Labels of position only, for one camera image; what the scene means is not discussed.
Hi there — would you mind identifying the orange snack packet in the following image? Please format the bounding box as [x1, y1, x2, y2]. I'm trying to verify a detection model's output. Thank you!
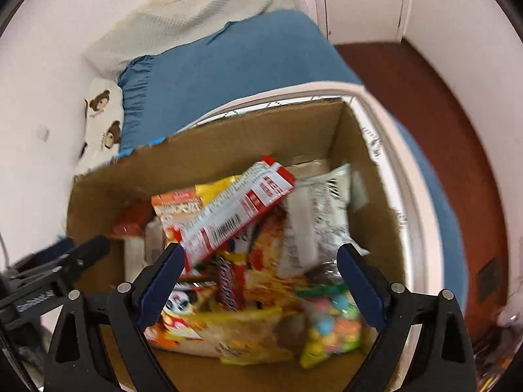
[151, 188, 217, 254]

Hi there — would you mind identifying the bear print pillow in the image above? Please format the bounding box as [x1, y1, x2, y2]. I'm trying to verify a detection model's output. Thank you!
[76, 77, 126, 173]

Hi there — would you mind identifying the red chocolate bar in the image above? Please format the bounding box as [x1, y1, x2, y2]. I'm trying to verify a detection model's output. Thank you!
[216, 252, 248, 312]

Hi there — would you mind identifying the yellow snack packet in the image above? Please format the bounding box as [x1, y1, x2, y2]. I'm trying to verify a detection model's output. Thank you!
[163, 306, 302, 367]
[195, 175, 246, 207]

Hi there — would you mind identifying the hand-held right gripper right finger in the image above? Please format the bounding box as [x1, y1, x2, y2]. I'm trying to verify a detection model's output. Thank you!
[337, 243, 477, 392]

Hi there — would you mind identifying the orange noodle print packet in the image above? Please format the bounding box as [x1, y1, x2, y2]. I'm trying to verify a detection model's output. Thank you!
[244, 207, 324, 308]

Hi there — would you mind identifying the silver and white snack packet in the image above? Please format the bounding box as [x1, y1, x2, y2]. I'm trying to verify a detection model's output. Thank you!
[281, 163, 369, 279]

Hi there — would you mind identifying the red and white snack packet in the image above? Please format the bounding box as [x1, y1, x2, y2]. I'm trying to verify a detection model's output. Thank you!
[177, 155, 297, 277]

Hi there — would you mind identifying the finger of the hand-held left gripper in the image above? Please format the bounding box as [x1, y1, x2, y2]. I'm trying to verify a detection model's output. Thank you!
[57, 235, 112, 273]
[30, 239, 78, 268]

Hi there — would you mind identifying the blue printed cardboard box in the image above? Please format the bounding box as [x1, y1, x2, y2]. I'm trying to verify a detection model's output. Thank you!
[65, 96, 408, 392]

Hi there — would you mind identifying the black floor outlet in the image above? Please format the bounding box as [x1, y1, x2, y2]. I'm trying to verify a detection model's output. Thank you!
[477, 256, 504, 302]

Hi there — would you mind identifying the panda print snack packet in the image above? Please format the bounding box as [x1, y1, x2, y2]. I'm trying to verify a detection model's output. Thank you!
[145, 282, 221, 350]

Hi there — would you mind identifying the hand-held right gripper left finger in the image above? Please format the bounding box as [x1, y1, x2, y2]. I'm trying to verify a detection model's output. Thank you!
[43, 243, 186, 392]

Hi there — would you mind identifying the bag of colourful candy balls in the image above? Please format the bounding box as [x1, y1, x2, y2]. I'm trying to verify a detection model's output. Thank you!
[296, 286, 370, 369]

